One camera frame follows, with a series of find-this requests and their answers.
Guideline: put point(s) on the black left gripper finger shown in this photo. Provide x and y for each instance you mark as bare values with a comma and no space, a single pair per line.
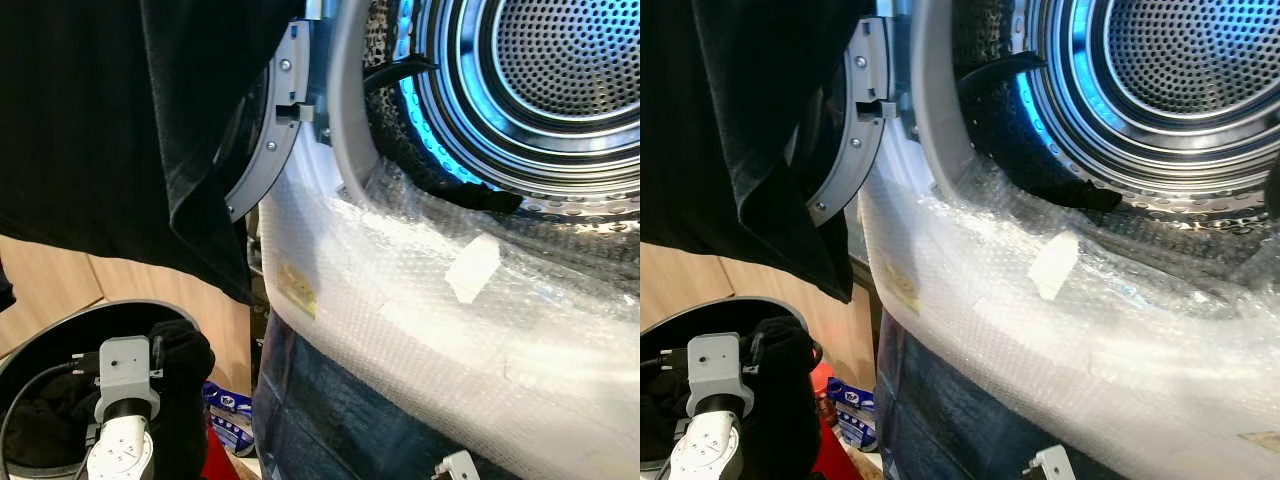
190,342
192,382
795,380
792,338

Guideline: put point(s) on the black garment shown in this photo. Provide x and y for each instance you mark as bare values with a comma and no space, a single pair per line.
1070,192
470,195

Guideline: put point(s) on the white washing machine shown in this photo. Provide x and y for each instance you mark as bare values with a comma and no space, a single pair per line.
312,165
900,165

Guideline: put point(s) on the blue printed plastic bag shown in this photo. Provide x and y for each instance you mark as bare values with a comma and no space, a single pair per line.
850,412
232,415

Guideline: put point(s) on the red plastic stool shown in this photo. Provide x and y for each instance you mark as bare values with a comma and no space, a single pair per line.
830,455
215,460

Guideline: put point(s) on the black round bucket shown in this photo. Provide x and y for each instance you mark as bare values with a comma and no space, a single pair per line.
50,345
670,335

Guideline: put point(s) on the light wooden cabinet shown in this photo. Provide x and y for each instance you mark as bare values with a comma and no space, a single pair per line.
700,275
60,280

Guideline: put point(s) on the yellow sticker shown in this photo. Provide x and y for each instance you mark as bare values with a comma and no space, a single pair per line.
900,288
297,290

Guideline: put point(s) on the black crumpled clothing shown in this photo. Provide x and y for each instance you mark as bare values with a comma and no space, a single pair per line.
50,420
660,420

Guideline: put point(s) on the blue denim cloth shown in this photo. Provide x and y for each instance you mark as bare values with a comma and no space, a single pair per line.
330,420
950,420

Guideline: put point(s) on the dark hanging garment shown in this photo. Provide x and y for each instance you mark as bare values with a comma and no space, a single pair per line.
5,285

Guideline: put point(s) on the grey round washer door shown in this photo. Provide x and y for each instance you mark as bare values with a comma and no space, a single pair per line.
270,150
855,150

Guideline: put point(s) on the black hanging shirt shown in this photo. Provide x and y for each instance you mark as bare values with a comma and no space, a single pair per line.
100,120
740,120

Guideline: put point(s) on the clear bubble wrap sheet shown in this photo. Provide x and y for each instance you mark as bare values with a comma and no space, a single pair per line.
1050,370
450,360

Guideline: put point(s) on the white tape piece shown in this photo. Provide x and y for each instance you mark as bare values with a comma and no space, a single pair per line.
1053,265
473,268

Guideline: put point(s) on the grey washer door gasket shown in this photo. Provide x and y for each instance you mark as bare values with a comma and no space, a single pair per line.
350,100
935,100

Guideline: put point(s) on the black curved drum bar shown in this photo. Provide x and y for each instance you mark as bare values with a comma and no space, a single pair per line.
990,70
395,72

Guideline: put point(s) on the perforated steel washer drum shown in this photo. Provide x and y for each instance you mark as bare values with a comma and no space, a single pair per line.
1190,50
570,50

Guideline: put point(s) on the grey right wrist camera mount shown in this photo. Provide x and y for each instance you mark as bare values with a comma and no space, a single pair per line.
1050,466
458,468

